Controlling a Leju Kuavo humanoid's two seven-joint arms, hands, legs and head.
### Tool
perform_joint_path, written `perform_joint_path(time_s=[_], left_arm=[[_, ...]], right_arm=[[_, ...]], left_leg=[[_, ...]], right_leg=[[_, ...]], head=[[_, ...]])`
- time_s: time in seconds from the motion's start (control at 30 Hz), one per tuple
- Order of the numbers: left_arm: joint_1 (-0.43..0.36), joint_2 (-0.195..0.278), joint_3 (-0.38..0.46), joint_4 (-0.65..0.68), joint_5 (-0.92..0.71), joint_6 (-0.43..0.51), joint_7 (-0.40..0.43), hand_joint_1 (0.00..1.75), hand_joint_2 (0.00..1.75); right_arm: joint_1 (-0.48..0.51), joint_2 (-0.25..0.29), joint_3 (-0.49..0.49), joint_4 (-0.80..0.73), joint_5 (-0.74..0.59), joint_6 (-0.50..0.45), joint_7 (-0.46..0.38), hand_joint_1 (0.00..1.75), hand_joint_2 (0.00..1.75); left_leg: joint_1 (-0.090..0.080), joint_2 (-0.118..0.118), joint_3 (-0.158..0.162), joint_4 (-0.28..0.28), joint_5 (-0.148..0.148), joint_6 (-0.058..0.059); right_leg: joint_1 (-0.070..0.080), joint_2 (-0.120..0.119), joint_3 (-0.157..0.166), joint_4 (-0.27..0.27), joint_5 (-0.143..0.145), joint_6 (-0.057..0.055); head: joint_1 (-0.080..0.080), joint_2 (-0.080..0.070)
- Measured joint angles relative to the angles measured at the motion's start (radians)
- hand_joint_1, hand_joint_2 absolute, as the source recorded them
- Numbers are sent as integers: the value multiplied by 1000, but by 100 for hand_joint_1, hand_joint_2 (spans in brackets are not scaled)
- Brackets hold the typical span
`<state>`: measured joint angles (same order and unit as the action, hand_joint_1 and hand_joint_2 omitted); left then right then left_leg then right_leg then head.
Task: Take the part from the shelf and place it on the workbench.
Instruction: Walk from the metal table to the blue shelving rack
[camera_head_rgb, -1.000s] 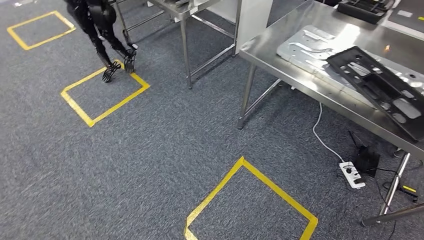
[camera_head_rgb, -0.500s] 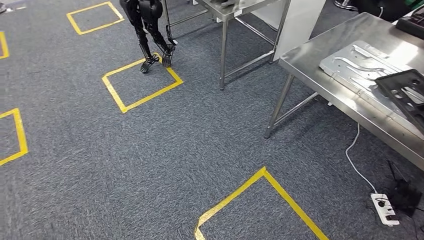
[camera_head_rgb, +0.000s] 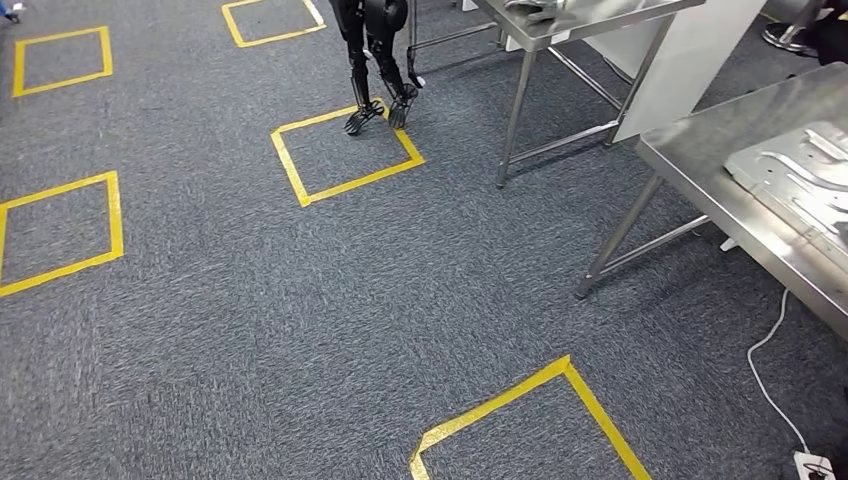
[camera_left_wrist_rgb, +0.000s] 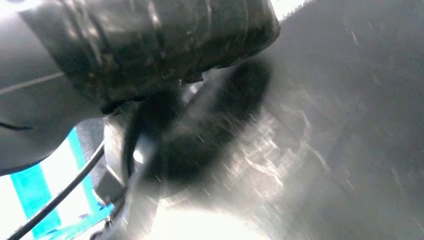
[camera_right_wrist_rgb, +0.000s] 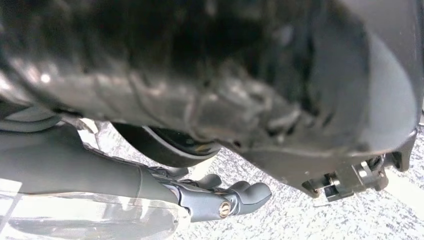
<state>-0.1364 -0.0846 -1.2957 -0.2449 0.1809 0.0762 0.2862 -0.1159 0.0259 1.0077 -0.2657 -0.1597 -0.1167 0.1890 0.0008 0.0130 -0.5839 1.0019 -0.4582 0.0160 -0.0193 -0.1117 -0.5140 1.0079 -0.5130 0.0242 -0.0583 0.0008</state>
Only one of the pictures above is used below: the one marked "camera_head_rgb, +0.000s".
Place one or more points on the black humanoid robot legs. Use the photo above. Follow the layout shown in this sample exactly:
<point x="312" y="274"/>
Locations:
<point x="371" y="20"/>

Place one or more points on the stamped metal plate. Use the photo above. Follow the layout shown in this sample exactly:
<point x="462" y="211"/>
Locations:
<point x="795" y="166"/>

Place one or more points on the white power adapter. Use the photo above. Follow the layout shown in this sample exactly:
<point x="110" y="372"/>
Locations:
<point x="815" y="467"/>

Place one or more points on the black office chair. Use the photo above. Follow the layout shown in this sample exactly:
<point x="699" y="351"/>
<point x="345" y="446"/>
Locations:
<point x="788" y="36"/>

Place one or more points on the yellow floor tape square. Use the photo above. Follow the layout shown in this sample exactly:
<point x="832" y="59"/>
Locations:
<point x="288" y="169"/>
<point x="497" y="399"/>

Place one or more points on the grey metal part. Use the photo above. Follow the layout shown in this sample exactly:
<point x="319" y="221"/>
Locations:
<point x="536" y="10"/>

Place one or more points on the steel workbench table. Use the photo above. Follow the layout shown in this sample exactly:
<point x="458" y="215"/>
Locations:
<point x="596" y="23"/>
<point x="696" y="166"/>

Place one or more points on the white cabinet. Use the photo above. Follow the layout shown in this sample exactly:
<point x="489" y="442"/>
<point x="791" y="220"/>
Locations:
<point x="696" y="66"/>

